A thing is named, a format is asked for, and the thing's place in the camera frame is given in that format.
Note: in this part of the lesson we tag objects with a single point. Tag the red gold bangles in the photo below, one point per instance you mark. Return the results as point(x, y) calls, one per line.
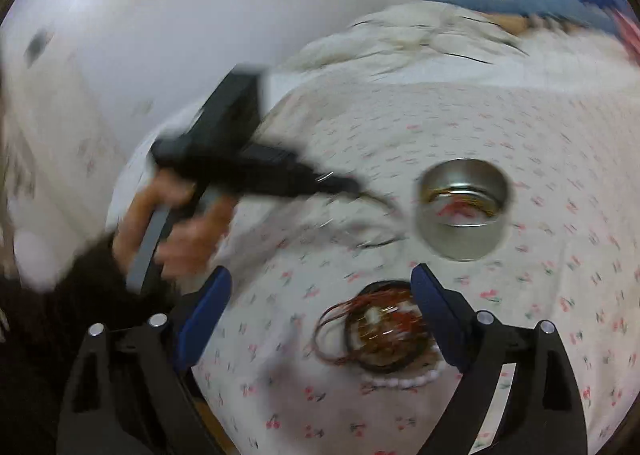
point(460, 207)

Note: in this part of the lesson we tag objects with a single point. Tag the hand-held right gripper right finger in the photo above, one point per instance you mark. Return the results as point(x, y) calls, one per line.
point(440, 322)

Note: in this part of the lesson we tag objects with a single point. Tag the cherry print bed sheet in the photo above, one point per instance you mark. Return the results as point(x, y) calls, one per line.
point(525, 135)

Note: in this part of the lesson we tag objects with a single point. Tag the thin dark bangle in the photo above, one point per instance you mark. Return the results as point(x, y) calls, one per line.
point(372, 242)

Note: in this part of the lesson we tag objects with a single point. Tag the white striped duvet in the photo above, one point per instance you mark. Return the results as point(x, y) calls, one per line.
point(400, 35)

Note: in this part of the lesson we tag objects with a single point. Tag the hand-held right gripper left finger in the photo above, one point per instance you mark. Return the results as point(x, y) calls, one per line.
point(205, 315)

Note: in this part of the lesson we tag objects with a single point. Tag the tin lid with jewellery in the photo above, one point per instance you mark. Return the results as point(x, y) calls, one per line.
point(365, 322)

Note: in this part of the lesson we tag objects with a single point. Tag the round metal bowl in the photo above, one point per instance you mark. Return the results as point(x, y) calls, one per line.
point(462, 240)

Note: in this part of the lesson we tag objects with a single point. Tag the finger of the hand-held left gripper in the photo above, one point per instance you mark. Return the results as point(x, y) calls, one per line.
point(335, 184)

